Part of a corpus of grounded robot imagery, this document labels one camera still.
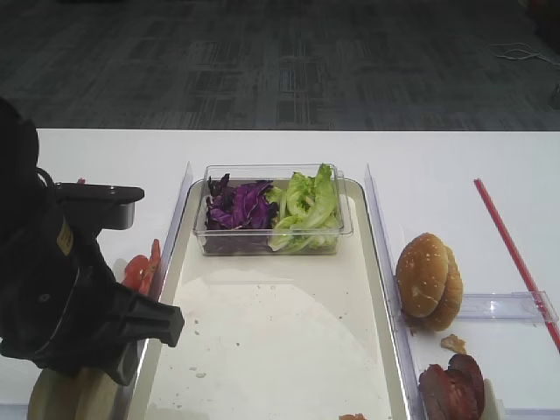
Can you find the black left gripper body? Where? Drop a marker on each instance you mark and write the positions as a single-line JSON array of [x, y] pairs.
[[60, 301]]

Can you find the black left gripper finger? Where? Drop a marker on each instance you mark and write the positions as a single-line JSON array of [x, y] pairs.
[[119, 362], [148, 319]]

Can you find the bun half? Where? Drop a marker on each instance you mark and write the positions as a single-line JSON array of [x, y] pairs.
[[56, 396], [100, 397]]

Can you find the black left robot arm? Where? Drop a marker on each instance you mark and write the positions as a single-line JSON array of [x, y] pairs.
[[23, 182]]

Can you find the red tomato slice front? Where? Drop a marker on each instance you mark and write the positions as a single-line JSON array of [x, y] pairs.
[[136, 274]]

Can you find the red tomato slice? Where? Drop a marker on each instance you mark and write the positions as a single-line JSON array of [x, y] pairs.
[[151, 268], [136, 274]]

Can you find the red tomato slice back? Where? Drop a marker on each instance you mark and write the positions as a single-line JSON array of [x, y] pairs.
[[151, 268]]

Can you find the green lettuce leaves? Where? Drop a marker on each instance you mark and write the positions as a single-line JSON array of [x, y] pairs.
[[308, 214]]

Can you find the dark red meat slices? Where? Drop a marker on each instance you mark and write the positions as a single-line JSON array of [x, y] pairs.
[[457, 392]]

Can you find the left long clear divider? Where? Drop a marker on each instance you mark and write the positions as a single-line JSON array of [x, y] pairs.
[[158, 281]]

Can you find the long clear divider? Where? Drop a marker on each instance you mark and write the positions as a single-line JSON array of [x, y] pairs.
[[399, 330], [158, 281]]

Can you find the purple cabbage shreds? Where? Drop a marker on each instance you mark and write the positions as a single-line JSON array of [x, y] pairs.
[[231, 211]]

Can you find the cream rectangular tray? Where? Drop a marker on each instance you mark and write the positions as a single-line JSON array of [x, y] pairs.
[[274, 336]]

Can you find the clear plastic salad container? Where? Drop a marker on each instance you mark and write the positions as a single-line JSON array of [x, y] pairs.
[[279, 175]]

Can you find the orange scrap on tray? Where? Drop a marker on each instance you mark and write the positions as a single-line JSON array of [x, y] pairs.
[[355, 416]]

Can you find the right long clear divider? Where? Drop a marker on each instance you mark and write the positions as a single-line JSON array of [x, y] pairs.
[[399, 330]]

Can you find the sesame bun top front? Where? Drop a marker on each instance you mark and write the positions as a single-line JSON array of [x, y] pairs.
[[421, 275]]

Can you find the sesame bun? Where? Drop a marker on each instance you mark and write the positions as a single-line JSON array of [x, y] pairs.
[[450, 303], [421, 275]]

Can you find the sesame bun top back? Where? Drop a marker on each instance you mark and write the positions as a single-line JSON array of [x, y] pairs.
[[450, 303]]

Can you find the brown crumb beside bun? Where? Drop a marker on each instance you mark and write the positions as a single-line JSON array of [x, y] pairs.
[[453, 343]]

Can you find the right red tape strip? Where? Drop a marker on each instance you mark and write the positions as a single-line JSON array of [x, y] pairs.
[[531, 286]]

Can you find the right lower clear cross divider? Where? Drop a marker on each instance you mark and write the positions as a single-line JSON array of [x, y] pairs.
[[530, 414]]

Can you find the clear cross divider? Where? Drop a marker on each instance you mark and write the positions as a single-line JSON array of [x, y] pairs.
[[529, 306], [530, 414]]

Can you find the right upper clear cross divider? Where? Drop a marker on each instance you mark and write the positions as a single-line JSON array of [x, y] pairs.
[[529, 306]]

